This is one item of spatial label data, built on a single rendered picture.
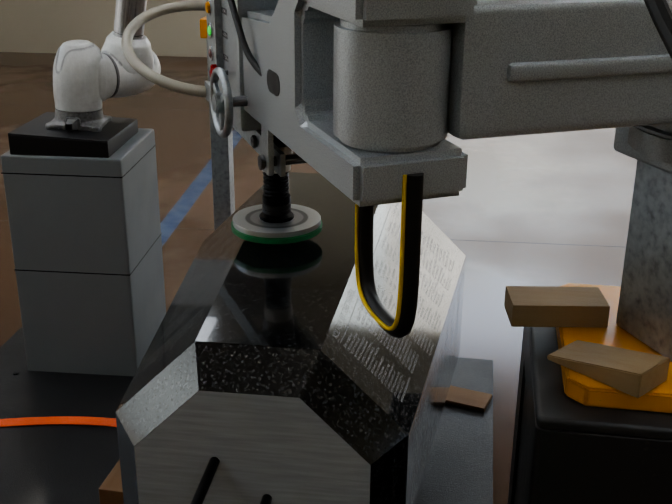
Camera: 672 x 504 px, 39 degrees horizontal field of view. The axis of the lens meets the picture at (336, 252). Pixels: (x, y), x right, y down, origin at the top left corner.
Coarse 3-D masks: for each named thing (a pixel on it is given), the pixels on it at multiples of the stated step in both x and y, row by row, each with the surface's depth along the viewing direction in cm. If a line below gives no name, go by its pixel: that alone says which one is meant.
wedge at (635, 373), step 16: (560, 352) 184; (576, 352) 183; (592, 352) 182; (608, 352) 181; (624, 352) 180; (640, 352) 179; (576, 368) 180; (592, 368) 177; (608, 368) 174; (624, 368) 173; (640, 368) 172; (656, 368) 172; (608, 384) 175; (624, 384) 172; (640, 384) 170; (656, 384) 174
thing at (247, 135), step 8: (208, 88) 254; (208, 96) 255; (248, 136) 221; (256, 136) 214; (256, 144) 214; (280, 152) 199; (264, 160) 200; (280, 160) 199; (288, 160) 202; (296, 160) 203; (264, 168) 201; (280, 168) 199; (280, 176) 200
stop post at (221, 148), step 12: (204, 24) 395; (204, 36) 396; (216, 132) 413; (216, 144) 415; (228, 144) 415; (216, 156) 417; (228, 156) 417; (216, 168) 420; (228, 168) 419; (216, 180) 422; (228, 180) 421; (216, 192) 424; (228, 192) 423; (216, 204) 426; (228, 204) 425; (216, 216) 428; (228, 216) 427; (216, 228) 430
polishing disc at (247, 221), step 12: (240, 216) 229; (252, 216) 230; (300, 216) 230; (312, 216) 230; (240, 228) 223; (252, 228) 222; (264, 228) 222; (276, 228) 222; (288, 228) 222; (300, 228) 222; (312, 228) 224
